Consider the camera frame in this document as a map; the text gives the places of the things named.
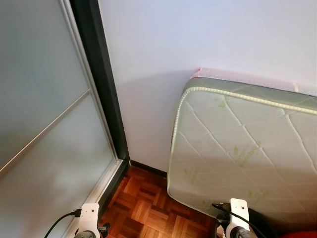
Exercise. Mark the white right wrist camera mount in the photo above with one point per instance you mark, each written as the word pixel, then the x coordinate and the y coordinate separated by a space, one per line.
pixel 239 210

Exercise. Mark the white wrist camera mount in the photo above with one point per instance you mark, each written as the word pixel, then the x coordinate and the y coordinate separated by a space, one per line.
pixel 239 210
pixel 89 215

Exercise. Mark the white quilted mattress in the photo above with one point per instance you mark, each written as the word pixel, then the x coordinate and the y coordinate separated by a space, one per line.
pixel 237 148

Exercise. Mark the frosted glass sliding door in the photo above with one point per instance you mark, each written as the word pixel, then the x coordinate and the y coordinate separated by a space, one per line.
pixel 39 99

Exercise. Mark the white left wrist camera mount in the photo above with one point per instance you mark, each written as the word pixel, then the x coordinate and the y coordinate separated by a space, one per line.
pixel 89 215

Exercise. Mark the black door frame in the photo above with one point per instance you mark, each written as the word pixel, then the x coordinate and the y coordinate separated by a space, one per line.
pixel 99 64

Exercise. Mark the dark skirting board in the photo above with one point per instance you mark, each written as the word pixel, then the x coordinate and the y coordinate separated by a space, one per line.
pixel 148 168

